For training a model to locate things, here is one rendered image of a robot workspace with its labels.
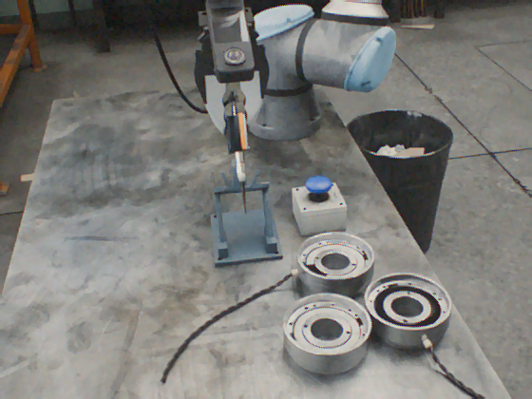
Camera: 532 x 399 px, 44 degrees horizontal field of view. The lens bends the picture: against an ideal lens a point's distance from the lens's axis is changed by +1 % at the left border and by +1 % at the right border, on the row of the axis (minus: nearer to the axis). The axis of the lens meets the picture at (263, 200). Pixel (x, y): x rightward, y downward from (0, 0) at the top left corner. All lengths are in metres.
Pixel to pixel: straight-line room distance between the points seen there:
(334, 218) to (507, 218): 1.60
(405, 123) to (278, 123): 1.07
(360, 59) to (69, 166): 0.56
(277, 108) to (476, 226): 1.36
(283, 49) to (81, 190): 0.44
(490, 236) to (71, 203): 1.64
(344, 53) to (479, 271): 1.27
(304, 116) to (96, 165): 0.40
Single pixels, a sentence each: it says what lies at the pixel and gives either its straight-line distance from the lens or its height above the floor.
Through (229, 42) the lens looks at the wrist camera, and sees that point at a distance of 0.79.
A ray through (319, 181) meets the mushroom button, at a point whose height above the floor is 0.87.
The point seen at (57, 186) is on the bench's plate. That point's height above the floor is 0.80.
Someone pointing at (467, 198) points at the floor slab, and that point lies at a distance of 2.64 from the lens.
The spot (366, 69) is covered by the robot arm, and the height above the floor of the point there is 0.97.
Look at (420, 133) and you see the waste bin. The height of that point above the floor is 0.36.
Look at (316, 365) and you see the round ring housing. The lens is 0.78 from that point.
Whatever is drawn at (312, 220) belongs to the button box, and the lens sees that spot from 1.00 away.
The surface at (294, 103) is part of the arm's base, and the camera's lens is 1.26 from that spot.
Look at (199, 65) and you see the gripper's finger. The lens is 0.86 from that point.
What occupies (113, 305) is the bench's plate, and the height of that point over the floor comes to 0.80.
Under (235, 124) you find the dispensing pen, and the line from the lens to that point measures 0.88.
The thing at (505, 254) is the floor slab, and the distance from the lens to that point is 2.38.
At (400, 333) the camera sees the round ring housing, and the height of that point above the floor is 0.83.
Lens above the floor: 1.39
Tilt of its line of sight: 33 degrees down
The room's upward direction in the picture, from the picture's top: 3 degrees counter-clockwise
